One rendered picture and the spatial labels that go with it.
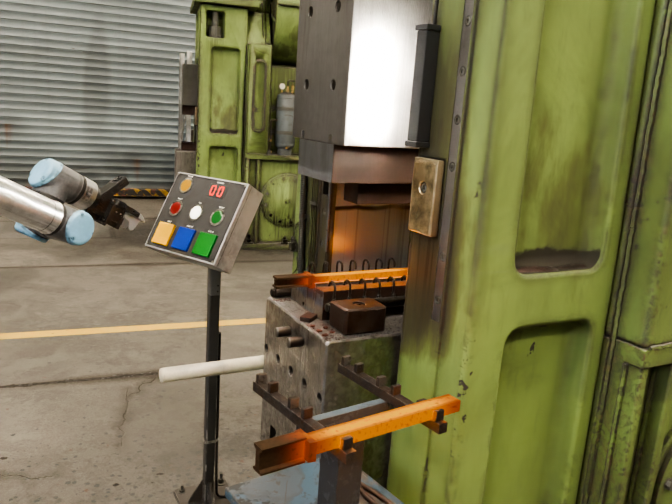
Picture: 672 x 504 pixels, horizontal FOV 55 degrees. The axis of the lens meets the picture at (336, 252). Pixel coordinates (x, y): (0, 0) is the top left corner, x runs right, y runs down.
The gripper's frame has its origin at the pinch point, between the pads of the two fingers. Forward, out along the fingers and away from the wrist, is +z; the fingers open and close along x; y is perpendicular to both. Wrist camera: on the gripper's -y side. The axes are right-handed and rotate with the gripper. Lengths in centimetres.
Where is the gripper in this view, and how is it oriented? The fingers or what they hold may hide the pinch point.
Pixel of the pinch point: (142, 218)
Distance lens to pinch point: 213.5
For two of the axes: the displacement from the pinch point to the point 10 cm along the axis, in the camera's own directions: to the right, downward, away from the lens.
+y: -3.6, 9.1, -1.9
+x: 7.9, 1.9, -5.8
